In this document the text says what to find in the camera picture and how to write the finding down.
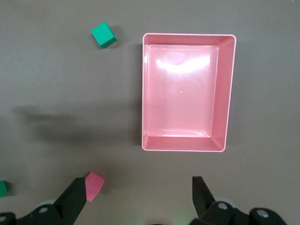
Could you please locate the pink plastic bin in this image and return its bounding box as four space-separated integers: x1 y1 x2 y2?
141 32 237 153

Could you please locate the pink foam cube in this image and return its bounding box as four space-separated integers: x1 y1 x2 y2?
84 171 105 203

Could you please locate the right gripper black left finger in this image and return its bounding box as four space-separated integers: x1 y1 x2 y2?
0 177 88 225

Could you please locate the green foam cube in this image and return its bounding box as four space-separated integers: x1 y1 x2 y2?
90 21 118 50
0 180 9 199

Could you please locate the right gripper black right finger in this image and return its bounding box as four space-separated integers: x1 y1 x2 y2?
189 175 285 225

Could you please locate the large table cover mat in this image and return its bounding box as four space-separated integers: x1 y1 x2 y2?
0 0 300 225

